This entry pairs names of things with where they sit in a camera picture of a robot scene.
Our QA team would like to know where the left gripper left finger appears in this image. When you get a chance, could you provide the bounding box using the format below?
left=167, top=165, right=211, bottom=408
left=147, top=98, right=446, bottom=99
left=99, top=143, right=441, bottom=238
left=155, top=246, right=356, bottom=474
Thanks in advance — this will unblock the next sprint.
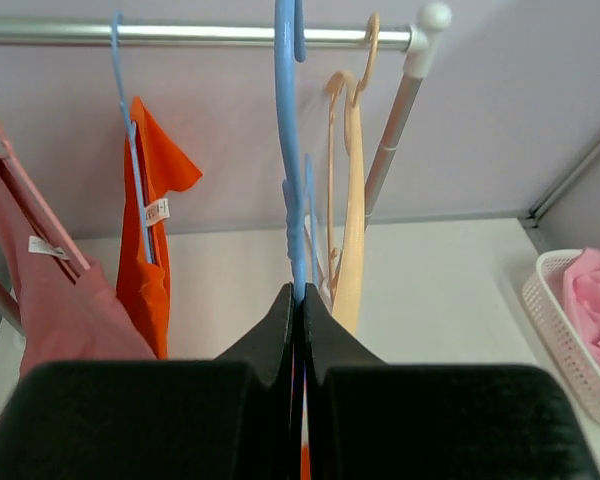
left=0, top=285, right=295, bottom=479

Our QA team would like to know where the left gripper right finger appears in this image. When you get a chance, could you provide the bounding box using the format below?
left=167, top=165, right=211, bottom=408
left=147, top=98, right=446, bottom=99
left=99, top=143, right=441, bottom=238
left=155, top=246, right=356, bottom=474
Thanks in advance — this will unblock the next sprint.
left=303, top=285, right=600, bottom=479

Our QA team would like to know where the orange t shirt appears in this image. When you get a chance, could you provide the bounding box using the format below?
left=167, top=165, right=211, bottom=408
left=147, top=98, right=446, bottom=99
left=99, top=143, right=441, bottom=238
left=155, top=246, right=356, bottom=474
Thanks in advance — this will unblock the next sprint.
left=116, top=97, right=202, bottom=359
left=289, top=348, right=311, bottom=479

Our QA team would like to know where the light pink t shirt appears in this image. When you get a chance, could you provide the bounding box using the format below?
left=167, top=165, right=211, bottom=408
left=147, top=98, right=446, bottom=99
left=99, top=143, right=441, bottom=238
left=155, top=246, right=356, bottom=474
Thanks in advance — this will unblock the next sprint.
left=562, top=248, right=600, bottom=368

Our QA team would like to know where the beige plastic hanger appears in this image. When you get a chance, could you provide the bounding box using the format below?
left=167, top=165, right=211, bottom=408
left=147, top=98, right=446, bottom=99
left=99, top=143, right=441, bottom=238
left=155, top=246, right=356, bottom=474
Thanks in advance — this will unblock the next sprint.
left=325, top=70, right=365, bottom=335
left=305, top=13, right=380, bottom=297

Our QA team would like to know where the salmon pink t shirt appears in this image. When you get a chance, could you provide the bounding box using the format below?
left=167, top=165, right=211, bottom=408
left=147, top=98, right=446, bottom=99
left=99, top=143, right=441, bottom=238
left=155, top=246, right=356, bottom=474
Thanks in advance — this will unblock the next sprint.
left=0, top=147, right=159, bottom=451

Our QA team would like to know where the pink plastic hanger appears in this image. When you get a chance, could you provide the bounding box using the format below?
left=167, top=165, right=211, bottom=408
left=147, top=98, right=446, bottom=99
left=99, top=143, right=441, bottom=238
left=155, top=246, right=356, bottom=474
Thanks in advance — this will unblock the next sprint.
left=0, top=121, right=90, bottom=276

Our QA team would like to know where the white plastic laundry basket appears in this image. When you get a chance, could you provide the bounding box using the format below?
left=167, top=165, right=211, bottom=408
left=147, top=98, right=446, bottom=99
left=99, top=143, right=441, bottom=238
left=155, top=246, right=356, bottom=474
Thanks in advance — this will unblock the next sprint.
left=521, top=249, right=600, bottom=425

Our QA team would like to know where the silver clothes rack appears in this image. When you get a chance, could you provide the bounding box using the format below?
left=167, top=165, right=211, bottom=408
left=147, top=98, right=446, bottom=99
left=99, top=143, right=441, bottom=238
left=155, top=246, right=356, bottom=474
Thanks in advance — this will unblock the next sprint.
left=0, top=2, right=454, bottom=341

